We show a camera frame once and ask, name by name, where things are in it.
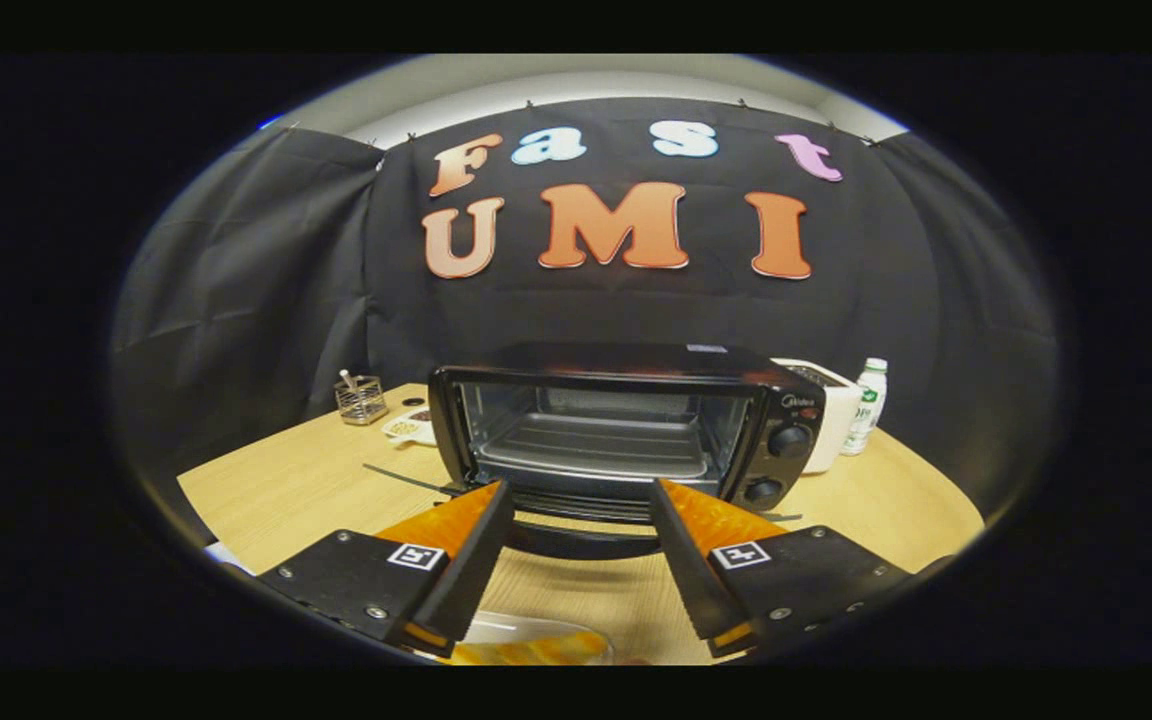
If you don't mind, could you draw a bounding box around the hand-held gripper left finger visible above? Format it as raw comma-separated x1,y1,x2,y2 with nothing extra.
256,480,517,659

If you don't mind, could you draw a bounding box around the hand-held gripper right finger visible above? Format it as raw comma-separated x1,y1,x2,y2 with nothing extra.
648,478,915,659

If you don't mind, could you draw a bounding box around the yellow croissant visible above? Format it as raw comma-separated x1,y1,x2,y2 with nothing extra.
456,630,607,667

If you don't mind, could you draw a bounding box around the black toaster oven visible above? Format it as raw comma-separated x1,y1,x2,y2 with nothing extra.
363,342,827,561

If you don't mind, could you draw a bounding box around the white plate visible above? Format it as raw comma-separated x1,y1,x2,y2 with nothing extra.
416,612,617,667

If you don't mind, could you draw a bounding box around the small white snack tray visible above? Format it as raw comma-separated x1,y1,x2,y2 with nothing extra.
381,405,437,446

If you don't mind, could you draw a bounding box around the white box appliance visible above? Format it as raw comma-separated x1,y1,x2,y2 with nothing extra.
771,357,865,475

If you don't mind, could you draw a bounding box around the white paper sheet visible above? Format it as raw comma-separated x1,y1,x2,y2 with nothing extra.
204,542,255,576

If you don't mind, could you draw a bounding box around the white bottle green label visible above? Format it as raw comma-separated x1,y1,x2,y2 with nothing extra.
841,357,889,457

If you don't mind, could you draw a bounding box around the wire mesh holder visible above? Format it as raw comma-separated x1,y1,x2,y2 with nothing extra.
334,370,389,426

